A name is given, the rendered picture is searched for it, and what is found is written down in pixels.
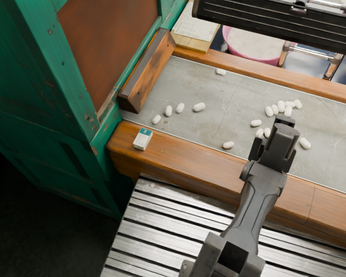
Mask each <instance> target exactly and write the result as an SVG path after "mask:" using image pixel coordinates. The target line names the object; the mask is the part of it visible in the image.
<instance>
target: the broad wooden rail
mask: <svg viewBox="0 0 346 277"><path fill-rule="evenodd" d="M141 128H145V129H148V130H151V131H152V133H153V135H152V137H151V139H150V141H149V143H148V145H147V147H146V148H145V150H144V151H143V150H141V149H138V148H135V147H134V146H133V142H134V140H135V139H136V137H137V135H138V133H139V131H140V129H141ZM105 148H106V150H107V152H108V154H109V157H110V159H111V161H112V163H113V166H114V168H115V170H116V172H118V173H120V174H123V175H126V176H128V177H131V178H133V179H136V180H137V179H138V177H139V175H140V172H142V173H145V174H147V175H151V176H153V177H156V178H158V179H161V180H164V181H167V182H170V183H172V184H175V185H177V186H175V187H178V186H180V187H178V188H180V189H183V190H185V191H188V192H191V193H195V194H197V195H201V196H205V197H209V198H213V199H215V200H218V201H221V202H223V203H226V204H229V205H231V206H234V207H237V208H239V206H240V201H241V198H240V196H241V194H240V193H241V190H242V188H243V186H244V183H245V182H244V181H242V180H241V179H239V177H240V174H241V172H242V170H243V167H244V166H245V164H246V163H247V162H248V161H246V160H243V159H240V158H237V157H233V156H230V155H228V154H225V153H222V152H219V151H215V150H213V149H210V148H207V147H204V146H200V145H198V144H195V143H192V142H189V141H186V140H183V139H180V138H177V137H174V136H171V135H168V134H165V133H162V132H159V131H156V130H153V129H150V128H147V127H144V126H141V125H138V124H135V123H132V122H130V121H127V120H123V121H120V122H119V123H118V124H117V126H116V128H115V130H114V131H113V133H112V135H111V136H110V138H109V140H108V142H107V143H106V145H105ZM249 163H250V162H249ZM173 186H174V185H173ZM265 218H266V219H269V220H272V221H275V222H277V223H280V224H283V225H286V226H288V227H291V228H293V229H297V230H299V231H302V232H305V233H307V234H310V235H312V236H316V237H318V238H321V239H323V240H326V241H329V242H331V243H335V244H336V245H340V246H342V247H345V248H346V194H344V193H341V192H338V191H335V190H331V189H328V188H326V187H323V186H320V185H317V184H314V183H311V182H308V181H305V180H302V179H299V178H296V177H293V176H290V175H288V177H287V182H286V184H285V188H284V189H283V191H282V193H281V196H280V197H278V198H277V200H276V203H275V205H274V206H273V208H272V210H271V211H270V212H268V213H267V215H266V217H265Z"/></svg>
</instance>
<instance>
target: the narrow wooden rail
mask: <svg viewBox="0 0 346 277"><path fill-rule="evenodd" d="M172 56H176V57H179V58H183V59H187V60H191V61H193V62H197V63H201V64H205V65H209V66H211V67H215V68H219V69H223V70H226V71H230V72H233V73H237V74H240V75H245V76H248V77H252V78H255V79H259V80H262V81H266V82H270V83H273V84H276V85H280V86H284V87H288V88H292V89H295V90H298V91H302V92H306V93H309V94H312V95H316V96H320V97H324V98H328V99H331V100H334V101H338V102H342V103H345V104H346V85H343V84H339V83H336V82H331V81H328V80H325V79H321V78H318V77H314V76H310V75H306V74H302V73H298V72H296V71H291V70H288V69H283V68H280V67H276V66H273V65H269V64H265V63H261V62H257V61H254V60H250V59H246V58H242V57H238V56H234V55H231V54H228V53H223V52H219V51H215V50H212V49H208V51H207V53H206V54H205V53H201V52H198V51H193V50H190V49H187V48H183V47H179V46H176V47H175V49H174V51H173V53H172Z"/></svg>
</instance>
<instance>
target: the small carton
mask: <svg viewBox="0 0 346 277"><path fill-rule="evenodd" d="M152 135H153V133H152V131H151V130H148V129H145V128H141V129H140V131H139V133H138V135H137V137H136V139H135V140H134V142H133V146H134V147H135V148H138V149H141V150H143V151H144V150H145V148H146V147H147V145H148V143H149V141H150V139H151V137H152Z"/></svg>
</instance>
